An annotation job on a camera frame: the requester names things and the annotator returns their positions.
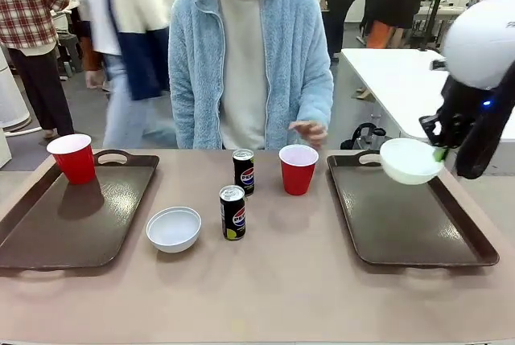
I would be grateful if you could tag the person in black clothes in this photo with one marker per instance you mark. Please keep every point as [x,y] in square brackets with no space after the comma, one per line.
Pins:
[337,3]

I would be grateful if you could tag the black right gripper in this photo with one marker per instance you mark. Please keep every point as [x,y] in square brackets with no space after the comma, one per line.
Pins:
[462,116]

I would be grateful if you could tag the black camera tripod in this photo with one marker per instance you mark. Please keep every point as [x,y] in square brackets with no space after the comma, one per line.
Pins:
[436,3]

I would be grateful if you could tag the white air purifier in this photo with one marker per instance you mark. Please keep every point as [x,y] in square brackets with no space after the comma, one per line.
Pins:
[12,91]

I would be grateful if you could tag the white bowl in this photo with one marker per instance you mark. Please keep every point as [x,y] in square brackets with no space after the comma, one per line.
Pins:
[408,162]
[174,229]

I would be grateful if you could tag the person in blue fleece jacket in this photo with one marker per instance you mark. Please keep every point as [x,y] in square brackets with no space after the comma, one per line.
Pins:
[241,67]

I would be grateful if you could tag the black Pepsi can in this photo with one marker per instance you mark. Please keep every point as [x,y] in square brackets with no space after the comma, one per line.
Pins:
[244,173]
[232,213]

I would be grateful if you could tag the red plastic cup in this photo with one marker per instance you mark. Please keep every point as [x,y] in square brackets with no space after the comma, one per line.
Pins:
[73,158]
[298,169]

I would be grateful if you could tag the person in white top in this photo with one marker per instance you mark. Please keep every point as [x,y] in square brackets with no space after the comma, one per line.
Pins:
[120,39]

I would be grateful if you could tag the person in plaid shirt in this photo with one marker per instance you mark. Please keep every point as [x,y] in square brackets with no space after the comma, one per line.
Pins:
[32,39]

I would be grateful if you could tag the white table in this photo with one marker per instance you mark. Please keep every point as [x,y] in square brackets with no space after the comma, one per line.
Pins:
[398,87]

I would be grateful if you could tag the brown plastic tray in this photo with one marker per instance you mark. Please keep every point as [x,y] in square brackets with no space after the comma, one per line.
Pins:
[406,216]
[72,212]

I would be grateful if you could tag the person's left hand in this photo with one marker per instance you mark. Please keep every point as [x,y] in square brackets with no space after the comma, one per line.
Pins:
[311,131]

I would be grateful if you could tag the black office chair base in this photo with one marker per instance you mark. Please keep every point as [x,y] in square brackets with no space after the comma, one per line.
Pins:
[364,134]

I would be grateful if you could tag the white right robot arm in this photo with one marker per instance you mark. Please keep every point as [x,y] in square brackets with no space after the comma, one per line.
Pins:
[479,35]

